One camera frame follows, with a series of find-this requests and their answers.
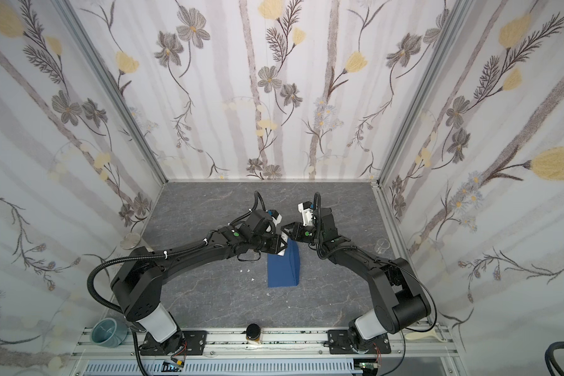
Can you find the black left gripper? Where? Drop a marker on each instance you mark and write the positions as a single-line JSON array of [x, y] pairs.
[[272, 240]]

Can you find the white letter with blue border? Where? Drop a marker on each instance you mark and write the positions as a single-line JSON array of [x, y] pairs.
[[281, 247]]

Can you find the cream plastic peeler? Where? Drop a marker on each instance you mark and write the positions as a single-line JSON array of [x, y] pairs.
[[423, 335]]

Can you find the teal cup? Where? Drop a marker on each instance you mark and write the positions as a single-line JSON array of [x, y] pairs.
[[109, 333]]

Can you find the black cylinder on rail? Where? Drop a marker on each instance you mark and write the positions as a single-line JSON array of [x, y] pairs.
[[253, 334]]

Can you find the aluminium mounting rail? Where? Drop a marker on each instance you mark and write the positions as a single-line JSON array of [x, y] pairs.
[[305, 342]]

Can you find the white perforated cable duct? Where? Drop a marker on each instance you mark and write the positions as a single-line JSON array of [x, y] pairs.
[[224, 367]]

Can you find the dark blue envelope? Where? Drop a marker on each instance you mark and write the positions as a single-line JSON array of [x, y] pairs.
[[283, 271]]

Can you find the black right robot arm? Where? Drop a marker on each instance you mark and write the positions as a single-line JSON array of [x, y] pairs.
[[398, 298]]

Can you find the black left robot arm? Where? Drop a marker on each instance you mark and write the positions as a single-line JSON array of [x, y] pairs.
[[138, 284]]

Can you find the clear glass cup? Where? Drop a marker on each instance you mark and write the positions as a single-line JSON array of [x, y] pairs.
[[383, 247]]

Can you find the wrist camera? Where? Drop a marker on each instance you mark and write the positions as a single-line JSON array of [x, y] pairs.
[[306, 211], [276, 217]]

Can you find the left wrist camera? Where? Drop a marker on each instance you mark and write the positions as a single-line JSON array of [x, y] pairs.
[[276, 217]]

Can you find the glass jar with cork lid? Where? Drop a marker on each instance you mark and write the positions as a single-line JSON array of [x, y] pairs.
[[132, 241]]

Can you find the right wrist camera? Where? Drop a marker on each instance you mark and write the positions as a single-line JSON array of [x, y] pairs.
[[306, 211]]

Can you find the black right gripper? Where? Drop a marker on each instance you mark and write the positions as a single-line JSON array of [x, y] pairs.
[[305, 233]]

